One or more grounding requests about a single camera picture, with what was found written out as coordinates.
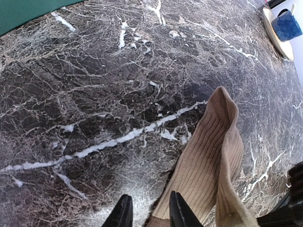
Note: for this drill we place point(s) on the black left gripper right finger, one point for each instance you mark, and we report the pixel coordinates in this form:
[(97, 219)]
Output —
[(180, 214)]

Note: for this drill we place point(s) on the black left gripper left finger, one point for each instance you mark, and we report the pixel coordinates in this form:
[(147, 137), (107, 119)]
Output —
[(122, 213)]

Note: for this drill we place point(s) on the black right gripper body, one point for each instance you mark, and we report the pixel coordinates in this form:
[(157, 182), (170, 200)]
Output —
[(289, 210)]

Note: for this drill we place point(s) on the green plastic divider tray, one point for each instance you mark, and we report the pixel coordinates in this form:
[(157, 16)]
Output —
[(14, 13)]

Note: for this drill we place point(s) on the tan ribbed sock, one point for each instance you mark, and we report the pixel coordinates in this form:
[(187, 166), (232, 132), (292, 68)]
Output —
[(206, 168)]

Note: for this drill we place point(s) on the blue speckled mug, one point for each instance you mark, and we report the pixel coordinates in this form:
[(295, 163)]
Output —
[(286, 26)]

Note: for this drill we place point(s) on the cream floral plate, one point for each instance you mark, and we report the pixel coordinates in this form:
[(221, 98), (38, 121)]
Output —
[(284, 48)]

